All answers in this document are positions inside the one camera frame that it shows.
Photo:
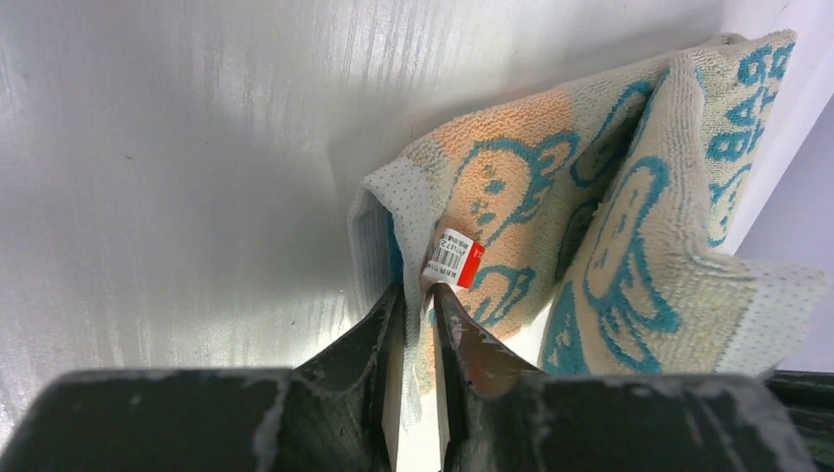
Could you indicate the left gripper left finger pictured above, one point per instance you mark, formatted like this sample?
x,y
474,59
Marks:
x,y
339,411

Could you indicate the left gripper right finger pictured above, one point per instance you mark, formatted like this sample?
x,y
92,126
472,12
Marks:
x,y
497,412

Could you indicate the blue bunny pattern towel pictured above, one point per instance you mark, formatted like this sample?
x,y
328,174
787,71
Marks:
x,y
605,203

